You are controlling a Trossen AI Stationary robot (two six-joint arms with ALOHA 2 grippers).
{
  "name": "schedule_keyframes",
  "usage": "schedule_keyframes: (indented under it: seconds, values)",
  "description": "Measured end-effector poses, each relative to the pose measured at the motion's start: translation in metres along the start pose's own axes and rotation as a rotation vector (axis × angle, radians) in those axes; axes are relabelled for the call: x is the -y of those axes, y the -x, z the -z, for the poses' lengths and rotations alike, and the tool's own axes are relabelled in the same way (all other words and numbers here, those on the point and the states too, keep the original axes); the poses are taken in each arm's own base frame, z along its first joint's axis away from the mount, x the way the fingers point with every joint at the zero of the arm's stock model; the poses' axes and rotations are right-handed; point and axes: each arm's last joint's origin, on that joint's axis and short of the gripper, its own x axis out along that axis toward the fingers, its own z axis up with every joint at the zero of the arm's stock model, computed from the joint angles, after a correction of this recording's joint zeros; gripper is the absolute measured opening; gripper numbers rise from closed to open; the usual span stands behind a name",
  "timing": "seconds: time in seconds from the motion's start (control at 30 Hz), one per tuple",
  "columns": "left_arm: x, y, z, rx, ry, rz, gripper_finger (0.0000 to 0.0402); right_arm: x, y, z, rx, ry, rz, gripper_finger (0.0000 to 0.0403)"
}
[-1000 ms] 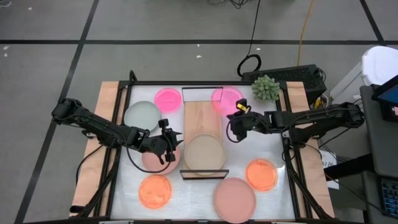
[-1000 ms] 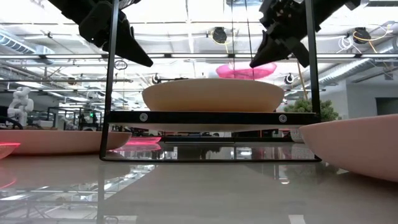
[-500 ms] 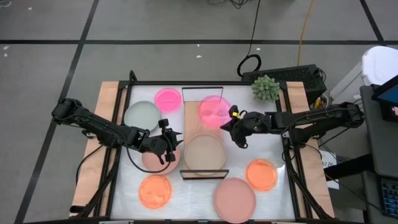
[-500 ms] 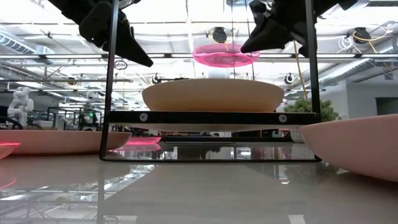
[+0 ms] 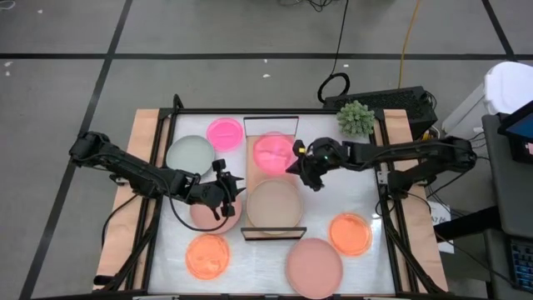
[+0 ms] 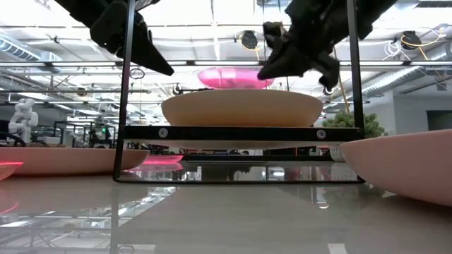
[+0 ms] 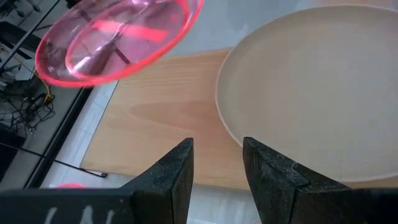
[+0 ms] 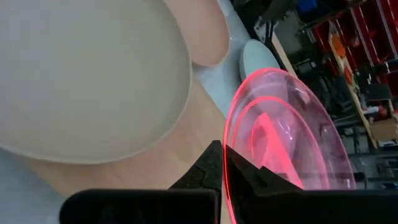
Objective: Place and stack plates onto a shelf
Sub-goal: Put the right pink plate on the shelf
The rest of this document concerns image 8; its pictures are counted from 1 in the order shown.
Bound beige plate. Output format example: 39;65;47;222
0;0;192;165

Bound grey-green plate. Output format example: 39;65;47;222
238;39;281;82

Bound pink transparent plate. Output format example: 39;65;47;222
222;67;357;224

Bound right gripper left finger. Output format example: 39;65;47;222
58;139;223;224

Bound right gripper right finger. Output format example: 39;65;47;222
224;144;398;224

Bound red storage rack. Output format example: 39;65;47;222
310;0;398;150

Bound dusty pink plate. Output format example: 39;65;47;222
164;0;231;67

